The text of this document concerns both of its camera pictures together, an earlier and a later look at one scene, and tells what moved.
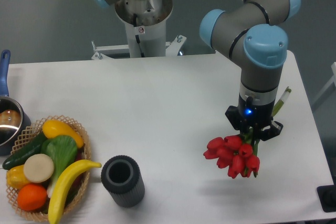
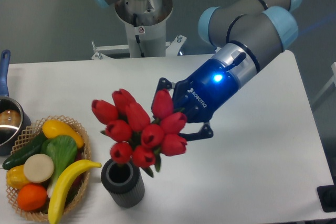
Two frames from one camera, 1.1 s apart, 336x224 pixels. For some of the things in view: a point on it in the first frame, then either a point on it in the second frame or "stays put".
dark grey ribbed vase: x=121 y=176 stays put
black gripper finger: x=232 y=114 to x=164 y=83
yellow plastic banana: x=56 y=193 stays put
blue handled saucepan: x=14 y=121 stays put
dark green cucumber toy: x=18 y=158 stays put
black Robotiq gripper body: x=253 y=116 to x=200 y=97
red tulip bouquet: x=238 y=154 to x=134 y=136
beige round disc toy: x=38 y=168 stays put
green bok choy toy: x=62 y=149 stays put
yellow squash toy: x=53 y=127 stays put
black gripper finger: x=274 y=130 to x=206 y=131
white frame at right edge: x=333 y=80 stays put
